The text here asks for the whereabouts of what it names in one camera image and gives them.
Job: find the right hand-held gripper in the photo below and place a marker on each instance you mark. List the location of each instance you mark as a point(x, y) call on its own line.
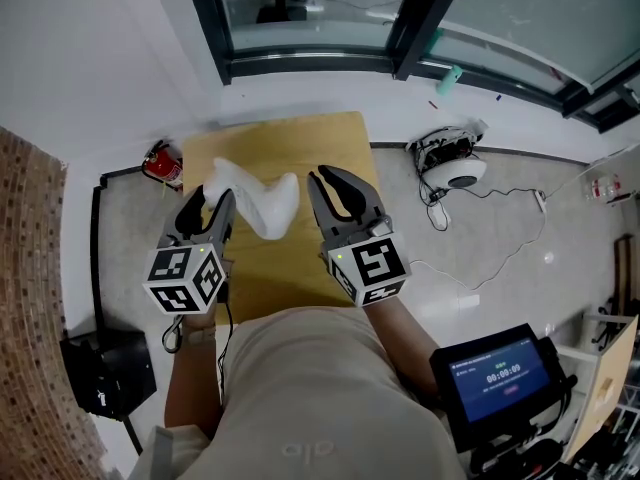
point(372, 270)

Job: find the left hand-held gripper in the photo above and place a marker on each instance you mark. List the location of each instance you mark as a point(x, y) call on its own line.
point(182, 280)

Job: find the white cloth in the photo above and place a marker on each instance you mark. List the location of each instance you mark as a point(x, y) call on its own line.
point(265, 203)

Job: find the person's right forearm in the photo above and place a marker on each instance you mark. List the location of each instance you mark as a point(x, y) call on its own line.
point(405, 343)

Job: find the person's left forearm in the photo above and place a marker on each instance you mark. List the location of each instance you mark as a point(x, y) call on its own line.
point(192, 393)

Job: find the red fire extinguisher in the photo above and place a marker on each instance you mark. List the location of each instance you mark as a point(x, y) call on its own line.
point(162, 168)

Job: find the light wooden table black base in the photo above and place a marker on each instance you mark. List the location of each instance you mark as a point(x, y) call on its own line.
point(280, 268)

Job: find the white power adapter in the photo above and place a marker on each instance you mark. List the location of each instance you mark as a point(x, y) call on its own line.
point(439, 215)

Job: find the white round device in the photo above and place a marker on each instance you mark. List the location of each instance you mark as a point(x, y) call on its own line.
point(457, 170)

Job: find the beige wristband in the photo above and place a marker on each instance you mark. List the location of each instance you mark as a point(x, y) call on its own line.
point(200, 334)

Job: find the teal bottle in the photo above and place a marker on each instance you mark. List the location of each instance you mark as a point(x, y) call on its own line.
point(449, 80)

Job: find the black bag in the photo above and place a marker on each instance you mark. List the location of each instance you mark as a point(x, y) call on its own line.
point(112, 378)

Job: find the person's beige shirt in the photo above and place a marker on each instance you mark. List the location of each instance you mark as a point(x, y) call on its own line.
point(320, 398)

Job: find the white power strip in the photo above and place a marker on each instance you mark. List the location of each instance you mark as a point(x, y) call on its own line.
point(540, 201)

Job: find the black monitor with blue screen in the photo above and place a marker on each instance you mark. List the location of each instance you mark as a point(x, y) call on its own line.
point(500, 383)

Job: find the clear bottles with red labels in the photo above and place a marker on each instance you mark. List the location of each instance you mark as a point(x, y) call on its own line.
point(609, 188)

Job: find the brown wooden bench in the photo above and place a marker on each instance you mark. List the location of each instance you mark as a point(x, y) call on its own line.
point(625, 273)

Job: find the black window frame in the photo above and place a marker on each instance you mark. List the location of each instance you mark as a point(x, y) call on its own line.
point(400, 18)

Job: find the black camera rig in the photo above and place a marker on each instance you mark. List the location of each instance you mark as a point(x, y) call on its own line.
point(520, 460)

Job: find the wooden desk with white frame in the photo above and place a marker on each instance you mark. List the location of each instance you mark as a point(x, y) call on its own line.
point(605, 388)

